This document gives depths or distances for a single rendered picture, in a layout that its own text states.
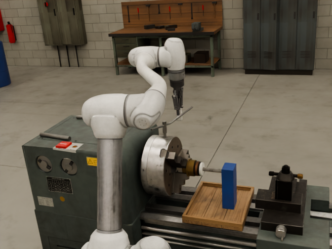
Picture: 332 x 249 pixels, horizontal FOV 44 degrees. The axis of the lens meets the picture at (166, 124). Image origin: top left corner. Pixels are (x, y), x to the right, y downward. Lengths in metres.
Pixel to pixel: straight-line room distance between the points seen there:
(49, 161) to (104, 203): 0.62
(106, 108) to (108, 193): 0.34
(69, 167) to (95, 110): 0.57
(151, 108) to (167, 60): 0.56
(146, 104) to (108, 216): 0.47
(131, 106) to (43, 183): 0.87
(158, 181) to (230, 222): 0.40
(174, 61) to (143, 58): 0.16
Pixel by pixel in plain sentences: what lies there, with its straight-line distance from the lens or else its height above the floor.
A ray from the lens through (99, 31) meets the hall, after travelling 9.64.
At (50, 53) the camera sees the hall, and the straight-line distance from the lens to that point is 10.49.
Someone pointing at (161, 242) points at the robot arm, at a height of 1.07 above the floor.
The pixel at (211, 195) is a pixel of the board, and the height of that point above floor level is 0.88.
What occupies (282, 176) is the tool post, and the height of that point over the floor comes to 1.14.
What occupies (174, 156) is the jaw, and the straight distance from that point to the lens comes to 2.03.
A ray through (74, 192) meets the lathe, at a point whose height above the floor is 1.01.
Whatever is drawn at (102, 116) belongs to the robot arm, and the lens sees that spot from 1.61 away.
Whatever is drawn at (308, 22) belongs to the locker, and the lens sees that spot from 7.86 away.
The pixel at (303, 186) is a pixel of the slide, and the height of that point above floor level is 0.97.
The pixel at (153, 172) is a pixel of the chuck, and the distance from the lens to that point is 2.04.
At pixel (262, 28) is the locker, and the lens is 7.93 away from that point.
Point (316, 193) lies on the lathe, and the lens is 2.25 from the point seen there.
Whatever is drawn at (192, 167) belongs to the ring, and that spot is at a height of 1.10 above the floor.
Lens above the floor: 2.06
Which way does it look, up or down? 21 degrees down
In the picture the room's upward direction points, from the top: 5 degrees counter-clockwise
